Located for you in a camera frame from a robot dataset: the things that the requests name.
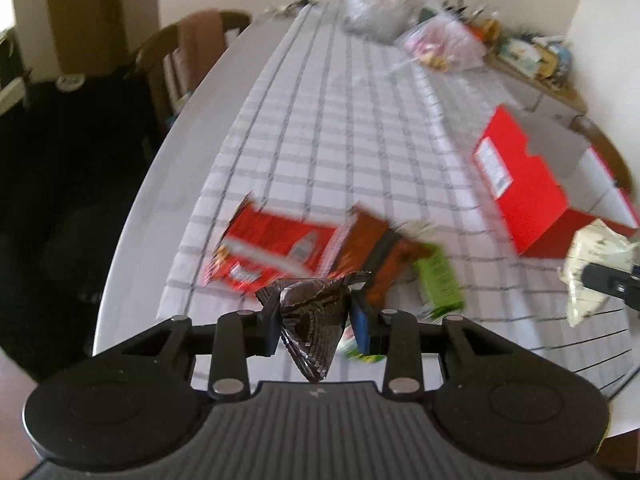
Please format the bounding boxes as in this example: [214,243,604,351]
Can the checkered white tablecloth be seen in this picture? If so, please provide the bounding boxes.
[157,4,636,396]

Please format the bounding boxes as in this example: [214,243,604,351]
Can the right wooden chair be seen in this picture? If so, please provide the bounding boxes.
[570,115,634,197]

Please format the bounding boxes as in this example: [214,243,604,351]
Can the red cardboard box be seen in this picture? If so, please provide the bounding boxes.
[472,103,639,259]

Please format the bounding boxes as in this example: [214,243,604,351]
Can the cream leaf-pattern snack packet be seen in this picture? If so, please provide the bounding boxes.
[559,219,639,327]

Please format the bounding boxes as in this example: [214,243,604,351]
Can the left wooden chair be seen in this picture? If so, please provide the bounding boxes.
[134,8,252,131]

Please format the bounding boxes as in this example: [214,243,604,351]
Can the brown orange snack packet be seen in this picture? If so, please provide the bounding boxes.
[323,204,432,311]

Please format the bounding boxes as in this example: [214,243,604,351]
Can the black silver foil packet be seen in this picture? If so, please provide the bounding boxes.
[255,271,370,382]

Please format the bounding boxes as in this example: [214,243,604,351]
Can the red snack packet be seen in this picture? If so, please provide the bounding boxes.
[204,195,341,294]

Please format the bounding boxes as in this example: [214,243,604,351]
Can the clear plastic bag grey contents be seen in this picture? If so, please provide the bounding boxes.
[342,0,424,44]

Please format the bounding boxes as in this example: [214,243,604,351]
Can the clear plastic bag pink snacks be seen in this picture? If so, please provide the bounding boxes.
[396,12,487,73]

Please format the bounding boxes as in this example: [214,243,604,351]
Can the white wooden sideboard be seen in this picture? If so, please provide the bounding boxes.
[485,51,588,127]

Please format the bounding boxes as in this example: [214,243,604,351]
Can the brown wooden door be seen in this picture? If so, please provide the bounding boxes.
[47,0,128,77]

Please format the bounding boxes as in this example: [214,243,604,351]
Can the green snack packet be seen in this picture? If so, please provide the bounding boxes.
[412,243,465,321]

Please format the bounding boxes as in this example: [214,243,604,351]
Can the wooden chair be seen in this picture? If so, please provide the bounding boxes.
[570,115,634,197]
[134,8,252,131]

